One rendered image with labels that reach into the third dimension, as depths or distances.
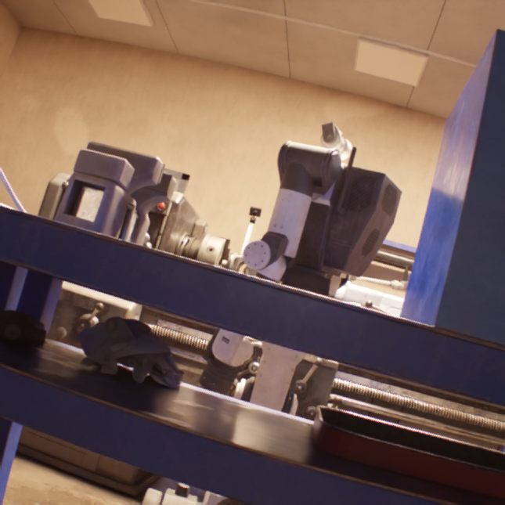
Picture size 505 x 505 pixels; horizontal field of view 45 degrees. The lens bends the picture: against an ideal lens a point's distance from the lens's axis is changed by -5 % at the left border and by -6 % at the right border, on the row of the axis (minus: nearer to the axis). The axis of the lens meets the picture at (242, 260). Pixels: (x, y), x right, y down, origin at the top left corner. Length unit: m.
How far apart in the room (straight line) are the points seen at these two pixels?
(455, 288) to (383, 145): 5.64
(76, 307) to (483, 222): 2.21
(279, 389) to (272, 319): 1.27
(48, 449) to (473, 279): 2.42
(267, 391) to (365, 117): 4.73
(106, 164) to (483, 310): 0.76
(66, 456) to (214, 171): 3.99
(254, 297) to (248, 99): 5.83
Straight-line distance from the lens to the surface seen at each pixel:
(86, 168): 1.23
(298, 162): 1.69
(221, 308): 0.73
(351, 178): 1.80
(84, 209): 1.24
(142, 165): 1.30
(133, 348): 1.06
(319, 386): 2.59
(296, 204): 1.66
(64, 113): 6.94
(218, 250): 2.94
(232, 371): 1.72
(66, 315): 2.78
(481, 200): 0.77
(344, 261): 1.77
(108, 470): 2.86
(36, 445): 2.96
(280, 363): 1.96
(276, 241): 1.65
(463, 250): 0.75
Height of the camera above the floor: 0.79
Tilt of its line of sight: 7 degrees up
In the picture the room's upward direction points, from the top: 16 degrees clockwise
